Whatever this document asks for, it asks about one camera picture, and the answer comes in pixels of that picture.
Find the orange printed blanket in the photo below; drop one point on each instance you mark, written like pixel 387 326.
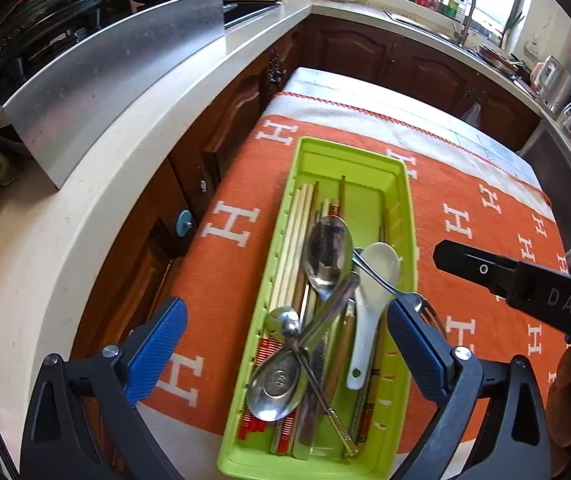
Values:
pixel 250 175

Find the black gas stove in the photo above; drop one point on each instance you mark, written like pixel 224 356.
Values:
pixel 245 12

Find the metal fork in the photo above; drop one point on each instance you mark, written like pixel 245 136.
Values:
pixel 424 306

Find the white ceramic spoon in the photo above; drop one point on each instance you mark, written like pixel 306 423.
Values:
pixel 370 320

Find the green dish soap bottle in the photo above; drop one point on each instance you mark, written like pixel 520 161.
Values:
pixel 453 5

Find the brown wooden cabinets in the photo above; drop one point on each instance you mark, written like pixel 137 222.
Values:
pixel 345 45

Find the steel electric kettle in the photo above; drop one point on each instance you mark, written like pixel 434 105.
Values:
pixel 555 85

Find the large metal spoon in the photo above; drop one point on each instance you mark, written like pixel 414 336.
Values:
pixel 328 255

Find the pale blue tablecloth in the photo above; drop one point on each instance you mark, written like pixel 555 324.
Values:
pixel 340 82

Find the hanging plastic bag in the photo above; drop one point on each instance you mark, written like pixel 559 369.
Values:
pixel 471 115

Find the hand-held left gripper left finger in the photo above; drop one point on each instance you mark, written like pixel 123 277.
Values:
pixel 158 345

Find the steel splash guard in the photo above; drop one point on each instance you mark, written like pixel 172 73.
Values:
pixel 115 80

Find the small metal spoon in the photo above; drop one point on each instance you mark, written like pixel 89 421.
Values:
pixel 283 319

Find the green onion stalks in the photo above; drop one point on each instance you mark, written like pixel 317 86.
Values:
pixel 514 25

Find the black red cooker pot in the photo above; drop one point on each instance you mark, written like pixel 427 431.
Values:
pixel 60 7

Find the steel sink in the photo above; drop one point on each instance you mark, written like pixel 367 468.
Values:
pixel 415 22

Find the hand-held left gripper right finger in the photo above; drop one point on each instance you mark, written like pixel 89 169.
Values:
pixel 415 350

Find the stainless steel appliance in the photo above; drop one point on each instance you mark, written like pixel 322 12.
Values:
pixel 565 180

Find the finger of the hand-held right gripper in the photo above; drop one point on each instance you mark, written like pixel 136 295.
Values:
pixel 470 265

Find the green plastic utensil tray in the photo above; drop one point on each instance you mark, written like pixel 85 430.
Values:
pixel 345 160

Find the steel faucet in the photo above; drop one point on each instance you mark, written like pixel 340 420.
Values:
pixel 463 30

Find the stack of dishes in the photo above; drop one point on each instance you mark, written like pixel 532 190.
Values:
pixel 495 57

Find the blue cabinet knob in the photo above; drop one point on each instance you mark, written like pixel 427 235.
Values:
pixel 184 223

